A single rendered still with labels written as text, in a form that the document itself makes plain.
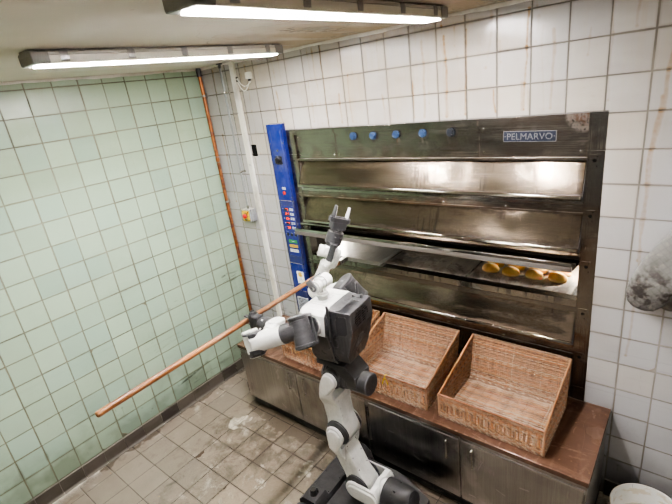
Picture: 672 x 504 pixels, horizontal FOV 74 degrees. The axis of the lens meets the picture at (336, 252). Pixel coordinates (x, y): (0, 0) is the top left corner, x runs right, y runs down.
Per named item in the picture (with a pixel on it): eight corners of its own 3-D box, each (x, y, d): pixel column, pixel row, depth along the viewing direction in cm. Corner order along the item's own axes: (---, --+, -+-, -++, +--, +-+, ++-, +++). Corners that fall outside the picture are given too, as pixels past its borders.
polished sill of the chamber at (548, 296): (317, 256, 341) (317, 251, 340) (578, 302, 230) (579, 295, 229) (312, 259, 337) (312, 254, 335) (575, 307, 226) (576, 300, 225)
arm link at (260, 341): (243, 363, 204) (284, 351, 196) (233, 336, 204) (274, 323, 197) (255, 355, 215) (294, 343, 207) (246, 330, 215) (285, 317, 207)
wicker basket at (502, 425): (472, 369, 278) (471, 331, 269) (571, 400, 243) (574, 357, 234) (436, 416, 244) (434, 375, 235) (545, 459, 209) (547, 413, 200)
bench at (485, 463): (296, 368, 403) (285, 312, 382) (601, 490, 254) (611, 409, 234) (250, 405, 363) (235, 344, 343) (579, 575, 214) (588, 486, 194)
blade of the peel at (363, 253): (379, 265, 299) (378, 262, 298) (317, 255, 332) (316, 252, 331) (405, 247, 324) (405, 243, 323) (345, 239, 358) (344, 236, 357)
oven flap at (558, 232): (307, 222, 326) (309, 194, 323) (578, 253, 216) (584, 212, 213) (303, 221, 322) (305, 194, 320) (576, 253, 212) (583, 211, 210)
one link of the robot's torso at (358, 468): (386, 479, 252) (361, 407, 242) (367, 506, 238) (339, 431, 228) (364, 473, 262) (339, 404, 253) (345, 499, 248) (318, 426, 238)
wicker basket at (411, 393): (387, 344, 317) (383, 310, 307) (462, 366, 282) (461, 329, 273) (347, 382, 282) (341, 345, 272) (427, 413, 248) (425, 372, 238)
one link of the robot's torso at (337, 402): (364, 430, 246) (358, 361, 229) (346, 452, 233) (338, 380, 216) (342, 420, 255) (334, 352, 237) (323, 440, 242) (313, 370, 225)
